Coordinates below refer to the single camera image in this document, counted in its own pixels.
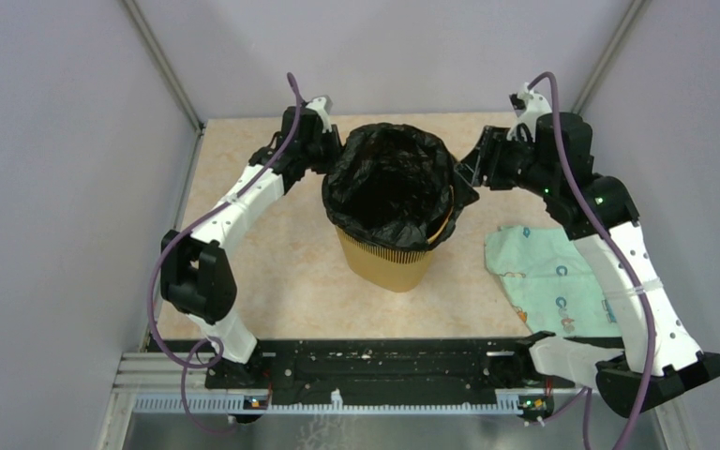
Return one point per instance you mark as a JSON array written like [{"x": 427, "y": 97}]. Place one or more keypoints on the black plastic trash bag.
[{"x": 396, "y": 186}]

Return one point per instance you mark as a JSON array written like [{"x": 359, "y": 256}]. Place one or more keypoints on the right aluminium frame post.
[{"x": 609, "y": 55}]

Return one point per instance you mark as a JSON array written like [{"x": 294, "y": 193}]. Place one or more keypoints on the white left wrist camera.
[{"x": 322, "y": 106}]

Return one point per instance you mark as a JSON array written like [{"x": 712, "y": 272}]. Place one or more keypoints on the grey slotted cable duct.
[{"x": 210, "y": 403}]

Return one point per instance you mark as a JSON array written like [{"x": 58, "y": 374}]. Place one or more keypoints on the yellow ribbed trash bin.
[{"x": 396, "y": 270}]

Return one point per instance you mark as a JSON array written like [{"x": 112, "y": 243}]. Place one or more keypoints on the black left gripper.
[{"x": 336, "y": 147}]

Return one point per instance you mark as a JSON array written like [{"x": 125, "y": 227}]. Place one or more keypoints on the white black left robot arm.
[{"x": 195, "y": 276}]

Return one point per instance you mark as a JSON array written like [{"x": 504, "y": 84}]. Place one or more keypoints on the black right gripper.
[{"x": 485, "y": 160}]

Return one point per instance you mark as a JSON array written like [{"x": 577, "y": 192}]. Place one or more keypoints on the light green patterned cloth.
[{"x": 548, "y": 284}]

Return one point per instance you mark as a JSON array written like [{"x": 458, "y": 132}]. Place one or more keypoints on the aluminium frame post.
[
  {"x": 609, "y": 55},
  {"x": 162, "y": 63}
]

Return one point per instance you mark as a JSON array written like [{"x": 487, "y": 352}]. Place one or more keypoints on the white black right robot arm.
[{"x": 657, "y": 360}]

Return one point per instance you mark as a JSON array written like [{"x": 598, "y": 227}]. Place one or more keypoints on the left aluminium frame post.
[{"x": 162, "y": 63}]

